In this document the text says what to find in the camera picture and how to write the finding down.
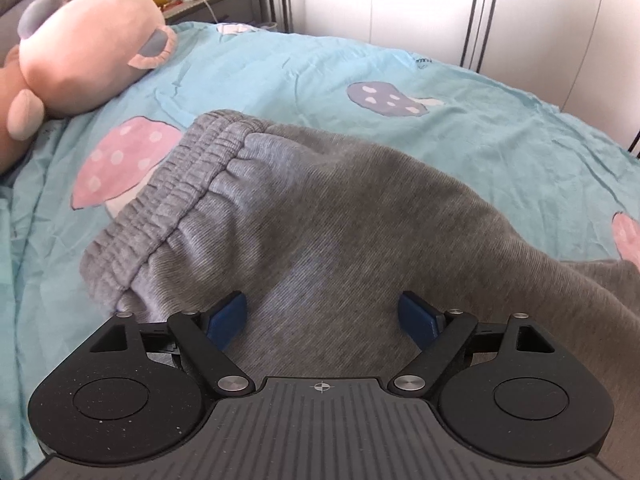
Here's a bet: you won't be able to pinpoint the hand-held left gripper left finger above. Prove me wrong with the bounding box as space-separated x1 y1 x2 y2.
89 291 257 398

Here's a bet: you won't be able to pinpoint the light blue printed blanket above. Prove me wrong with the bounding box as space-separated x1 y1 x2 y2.
0 20 640 471

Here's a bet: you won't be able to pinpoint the grey pants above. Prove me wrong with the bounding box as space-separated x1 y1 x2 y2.
80 109 640 466

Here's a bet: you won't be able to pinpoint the pink plush toy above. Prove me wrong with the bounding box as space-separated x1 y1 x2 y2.
0 0 178 176

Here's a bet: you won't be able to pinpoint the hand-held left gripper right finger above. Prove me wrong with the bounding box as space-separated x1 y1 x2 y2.
389 291 555 398

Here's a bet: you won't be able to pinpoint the white wardrobe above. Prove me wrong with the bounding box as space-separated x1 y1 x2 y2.
265 0 640 153

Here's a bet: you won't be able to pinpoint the grey nightstand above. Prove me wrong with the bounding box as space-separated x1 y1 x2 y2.
160 0 263 26

